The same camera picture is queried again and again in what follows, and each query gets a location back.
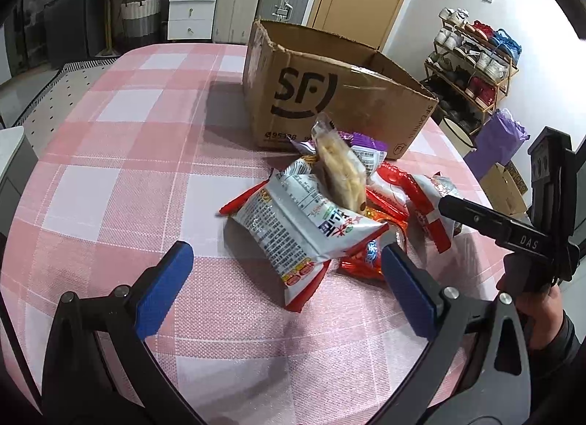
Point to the small white red-striped snack packet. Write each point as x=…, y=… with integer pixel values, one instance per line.
x=430, y=219

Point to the person's right hand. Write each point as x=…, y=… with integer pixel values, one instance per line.
x=540, y=310

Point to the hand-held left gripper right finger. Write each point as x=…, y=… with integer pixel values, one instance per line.
x=407, y=292

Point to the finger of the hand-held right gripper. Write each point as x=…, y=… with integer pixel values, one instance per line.
x=476, y=216

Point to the dark glass cabinet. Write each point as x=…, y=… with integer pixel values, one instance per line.
x=23, y=31

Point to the large white red-edged snack packet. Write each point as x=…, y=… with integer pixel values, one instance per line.
x=284, y=223

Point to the small cardboard box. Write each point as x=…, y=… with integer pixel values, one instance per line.
x=503, y=191

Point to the cream trash bin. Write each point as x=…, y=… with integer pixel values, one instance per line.
x=455, y=136

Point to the orange-red snack packet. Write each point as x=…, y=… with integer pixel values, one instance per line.
x=387, y=221

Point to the shoe rack with shoes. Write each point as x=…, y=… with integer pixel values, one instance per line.
x=480, y=63

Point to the person's right forearm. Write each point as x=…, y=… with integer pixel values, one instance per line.
x=567, y=351

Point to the purple bag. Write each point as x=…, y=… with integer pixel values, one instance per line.
x=494, y=145

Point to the white side table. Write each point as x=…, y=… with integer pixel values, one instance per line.
x=11, y=150

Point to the red triangular snack packet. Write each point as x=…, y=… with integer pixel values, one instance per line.
x=361, y=262

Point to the purple and white snack packet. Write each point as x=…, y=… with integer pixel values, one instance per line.
x=368, y=155

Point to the clear pastry packet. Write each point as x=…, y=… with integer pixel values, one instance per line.
x=341, y=168

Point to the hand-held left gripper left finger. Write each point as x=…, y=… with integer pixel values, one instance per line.
x=165, y=287

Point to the dark grey refrigerator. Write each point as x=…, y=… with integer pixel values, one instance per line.
x=73, y=26

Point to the black and white patterned rug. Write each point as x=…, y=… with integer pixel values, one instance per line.
x=59, y=81

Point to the wooden shoe rack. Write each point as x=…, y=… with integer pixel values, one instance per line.
x=430, y=70

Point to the grey and white wicker basket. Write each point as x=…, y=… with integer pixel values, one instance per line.
x=139, y=17

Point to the brown cardboard box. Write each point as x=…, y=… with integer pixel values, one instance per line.
x=293, y=100

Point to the pink checked tablecloth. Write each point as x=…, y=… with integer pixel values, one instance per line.
x=137, y=155

